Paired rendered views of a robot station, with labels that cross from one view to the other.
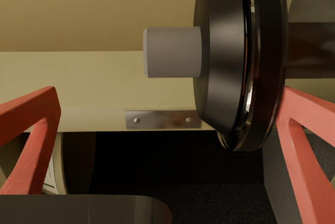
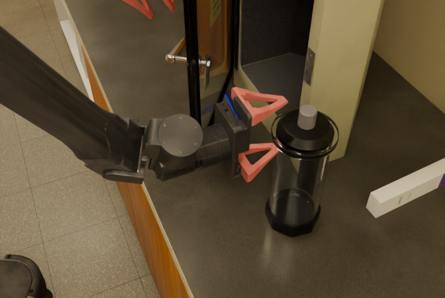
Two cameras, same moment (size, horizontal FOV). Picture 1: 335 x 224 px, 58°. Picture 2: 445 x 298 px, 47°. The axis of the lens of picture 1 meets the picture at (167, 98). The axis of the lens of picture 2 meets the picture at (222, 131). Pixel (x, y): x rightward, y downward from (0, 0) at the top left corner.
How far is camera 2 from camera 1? 0.71 m
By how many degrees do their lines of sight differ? 51
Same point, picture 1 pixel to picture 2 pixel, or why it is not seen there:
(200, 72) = (297, 123)
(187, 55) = (300, 124)
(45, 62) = not seen: outside the picture
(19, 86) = not seen: outside the picture
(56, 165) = not seen: outside the picture
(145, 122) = (309, 58)
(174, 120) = (308, 71)
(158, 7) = not seen: outside the picture
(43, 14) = not seen: outside the picture
